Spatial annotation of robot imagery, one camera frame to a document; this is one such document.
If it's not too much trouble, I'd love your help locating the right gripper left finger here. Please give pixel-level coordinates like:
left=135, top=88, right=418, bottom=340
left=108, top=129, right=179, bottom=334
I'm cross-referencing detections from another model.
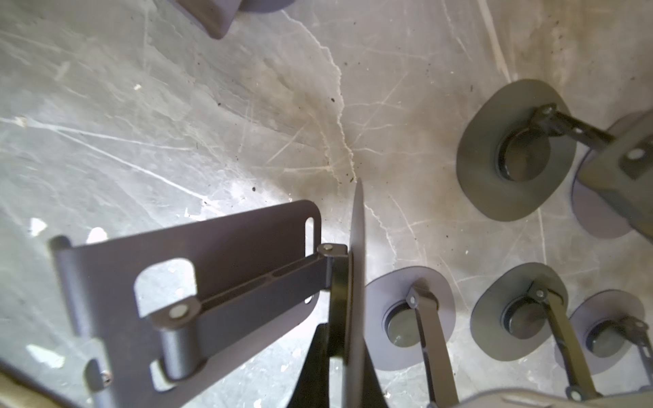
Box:
left=287, top=323, right=330, bottom=408

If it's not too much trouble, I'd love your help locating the dark phone stand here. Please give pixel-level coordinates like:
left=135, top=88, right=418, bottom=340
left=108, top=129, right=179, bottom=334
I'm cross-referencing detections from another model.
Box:
left=456, top=79, right=615, bottom=222
left=470, top=263, right=602, bottom=402

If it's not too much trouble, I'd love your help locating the grey phone stand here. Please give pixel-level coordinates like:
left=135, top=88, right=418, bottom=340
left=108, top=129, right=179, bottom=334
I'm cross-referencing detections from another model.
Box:
left=543, top=290, right=652, bottom=402
left=172, top=0, right=295, bottom=40
left=365, top=266, right=459, bottom=407
left=49, top=184, right=366, bottom=407
left=571, top=110, right=652, bottom=241

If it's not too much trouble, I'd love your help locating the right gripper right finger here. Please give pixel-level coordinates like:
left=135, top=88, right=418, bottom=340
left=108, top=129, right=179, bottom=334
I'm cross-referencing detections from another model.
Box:
left=359, top=343, right=388, bottom=408

